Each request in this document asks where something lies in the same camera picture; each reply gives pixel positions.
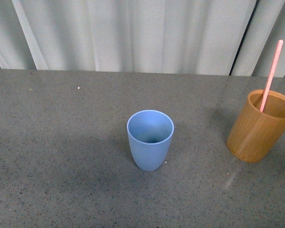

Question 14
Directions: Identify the pink chopstick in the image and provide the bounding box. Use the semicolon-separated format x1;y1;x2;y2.
259;39;284;112

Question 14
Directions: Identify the blue plastic cup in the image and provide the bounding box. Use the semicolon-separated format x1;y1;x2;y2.
126;110;174;171

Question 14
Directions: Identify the bamboo chopstick holder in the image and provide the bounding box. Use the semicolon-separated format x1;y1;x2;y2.
226;89;285;162

